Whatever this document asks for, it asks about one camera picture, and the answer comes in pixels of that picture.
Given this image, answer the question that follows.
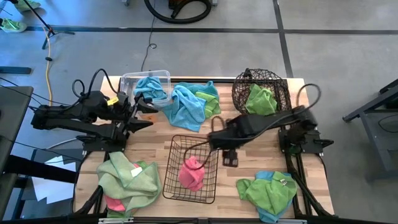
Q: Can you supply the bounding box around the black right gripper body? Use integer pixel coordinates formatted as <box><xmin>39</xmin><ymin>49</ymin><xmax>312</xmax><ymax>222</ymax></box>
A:
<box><xmin>208</xmin><ymin>129</ymin><xmax>240</xmax><ymax>152</ymax></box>

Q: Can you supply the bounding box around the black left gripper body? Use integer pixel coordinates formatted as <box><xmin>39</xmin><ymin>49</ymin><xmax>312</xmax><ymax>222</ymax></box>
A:
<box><xmin>117</xmin><ymin>92</ymin><xmax>141</xmax><ymax>135</ymax></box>

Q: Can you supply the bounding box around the black wire rectangular basket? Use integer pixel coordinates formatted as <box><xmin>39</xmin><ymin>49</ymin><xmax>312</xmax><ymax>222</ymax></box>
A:
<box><xmin>162</xmin><ymin>134</ymin><xmax>220</xmax><ymax>205</ymax></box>

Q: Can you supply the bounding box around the pale green microfiber towel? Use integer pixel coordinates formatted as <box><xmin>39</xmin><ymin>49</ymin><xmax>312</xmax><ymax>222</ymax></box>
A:
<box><xmin>96</xmin><ymin>151</ymin><xmax>163</xmax><ymax>219</ymax></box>

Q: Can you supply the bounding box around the spray bottle with orange liquid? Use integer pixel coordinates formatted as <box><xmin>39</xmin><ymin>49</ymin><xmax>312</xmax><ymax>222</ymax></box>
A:
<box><xmin>143</xmin><ymin>111</ymin><xmax>159</xmax><ymax>123</ymax></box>

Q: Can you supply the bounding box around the clear plastic bin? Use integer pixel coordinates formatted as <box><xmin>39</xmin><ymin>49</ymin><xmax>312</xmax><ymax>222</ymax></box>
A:
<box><xmin>119</xmin><ymin>70</ymin><xmax>173</xmax><ymax>109</ymax></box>

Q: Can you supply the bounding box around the dark woven round basket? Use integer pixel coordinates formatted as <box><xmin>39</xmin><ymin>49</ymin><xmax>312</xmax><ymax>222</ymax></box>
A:
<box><xmin>231</xmin><ymin>68</ymin><xmax>292</xmax><ymax>116</ymax></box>

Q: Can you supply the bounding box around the black tripod stand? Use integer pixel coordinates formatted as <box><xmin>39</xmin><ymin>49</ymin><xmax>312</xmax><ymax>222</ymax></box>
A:
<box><xmin>11</xmin><ymin>0</ymin><xmax>76</xmax><ymax>50</ymax></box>

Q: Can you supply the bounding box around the black floor beam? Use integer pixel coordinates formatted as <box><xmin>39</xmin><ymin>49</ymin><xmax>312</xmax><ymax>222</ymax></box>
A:
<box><xmin>0</xmin><ymin>154</ymin><xmax>78</xmax><ymax>185</ymax></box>

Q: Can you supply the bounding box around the white paper sheet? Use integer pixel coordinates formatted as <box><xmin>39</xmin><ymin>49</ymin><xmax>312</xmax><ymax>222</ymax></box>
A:
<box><xmin>30</xmin><ymin>155</ymin><xmax>78</xmax><ymax>205</ymax></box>

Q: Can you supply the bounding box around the dark vacuum cleaner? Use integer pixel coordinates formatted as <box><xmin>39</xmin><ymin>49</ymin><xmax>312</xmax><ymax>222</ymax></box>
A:
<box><xmin>167</xmin><ymin>0</ymin><xmax>215</xmax><ymax>10</ymax></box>

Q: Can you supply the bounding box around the dark grey desk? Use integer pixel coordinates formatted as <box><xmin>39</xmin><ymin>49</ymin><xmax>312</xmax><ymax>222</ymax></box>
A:
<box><xmin>0</xmin><ymin>85</ymin><xmax>34</xmax><ymax>175</ymax></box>

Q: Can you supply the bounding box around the black floor stand foot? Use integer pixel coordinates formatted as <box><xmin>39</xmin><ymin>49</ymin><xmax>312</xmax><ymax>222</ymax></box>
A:
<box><xmin>0</xmin><ymin>66</ymin><xmax>33</xmax><ymax>75</ymax></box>

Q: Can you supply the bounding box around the green shoe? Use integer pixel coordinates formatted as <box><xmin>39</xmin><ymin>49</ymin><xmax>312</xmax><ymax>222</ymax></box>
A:
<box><xmin>14</xmin><ymin>0</ymin><xmax>42</xmax><ymax>12</ymax></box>
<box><xmin>0</xmin><ymin>17</ymin><xmax>28</xmax><ymax>34</ymax></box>

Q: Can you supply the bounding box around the dark grey side table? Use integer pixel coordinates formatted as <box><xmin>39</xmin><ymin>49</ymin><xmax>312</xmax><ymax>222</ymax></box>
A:
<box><xmin>341</xmin><ymin>77</ymin><xmax>398</xmax><ymax>183</ymax></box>

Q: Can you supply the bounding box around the brown braided cable loop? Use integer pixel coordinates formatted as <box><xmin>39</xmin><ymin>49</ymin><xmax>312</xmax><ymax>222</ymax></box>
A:
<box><xmin>211</xmin><ymin>116</ymin><xmax>226</xmax><ymax>133</ymax></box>

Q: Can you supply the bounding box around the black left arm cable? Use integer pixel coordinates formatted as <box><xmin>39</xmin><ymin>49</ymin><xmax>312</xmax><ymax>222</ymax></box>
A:
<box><xmin>72</xmin><ymin>68</ymin><xmax>119</xmax><ymax>100</ymax></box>

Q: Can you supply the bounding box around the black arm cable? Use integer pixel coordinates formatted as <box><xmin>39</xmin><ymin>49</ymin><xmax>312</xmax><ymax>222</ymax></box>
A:
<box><xmin>72</xmin><ymin>68</ymin><xmax>119</xmax><ymax>100</ymax></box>
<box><xmin>183</xmin><ymin>83</ymin><xmax>323</xmax><ymax>170</ymax></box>

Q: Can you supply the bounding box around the thin black floor cable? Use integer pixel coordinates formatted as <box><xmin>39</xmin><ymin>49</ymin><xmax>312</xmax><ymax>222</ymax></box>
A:
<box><xmin>140</xmin><ymin>0</ymin><xmax>158</xmax><ymax>71</ymax></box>

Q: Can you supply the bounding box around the white floor cable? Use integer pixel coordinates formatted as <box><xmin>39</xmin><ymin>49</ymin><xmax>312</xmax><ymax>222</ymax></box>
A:
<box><xmin>46</xmin><ymin>138</ymin><xmax>78</xmax><ymax>150</ymax></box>

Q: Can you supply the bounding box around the black metal table frame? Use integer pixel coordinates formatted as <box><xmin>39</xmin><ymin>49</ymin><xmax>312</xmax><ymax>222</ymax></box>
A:
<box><xmin>73</xmin><ymin>76</ymin><xmax>335</xmax><ymax>224</ymax></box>

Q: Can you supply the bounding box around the yellow extension cable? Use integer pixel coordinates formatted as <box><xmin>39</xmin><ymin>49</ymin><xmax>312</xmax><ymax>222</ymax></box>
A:
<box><xmin>40</xmin><ymin>26</ymin><xmax>53</xmax><ymax>106</ymax></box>

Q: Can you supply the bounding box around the black hose loop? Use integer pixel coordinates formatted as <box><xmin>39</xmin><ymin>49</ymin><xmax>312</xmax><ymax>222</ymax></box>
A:
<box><xmin>144</xmin><ymin>0</ymin><xmax>214</xmax><ymax>25</ymax></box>

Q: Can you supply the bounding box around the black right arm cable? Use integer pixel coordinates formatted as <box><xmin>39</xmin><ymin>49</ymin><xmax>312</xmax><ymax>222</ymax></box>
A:
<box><xmin>183</xmin><ymin>83</ymin><xmax>323</xmax><ymax>170</ymax></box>

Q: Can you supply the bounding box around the long black floor cable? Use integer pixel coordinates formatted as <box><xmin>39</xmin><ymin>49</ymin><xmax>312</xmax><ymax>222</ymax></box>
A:
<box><xmin>0</xmin><ymin>77</ymin><xmax>72</xmax><ymax>108</ymax></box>

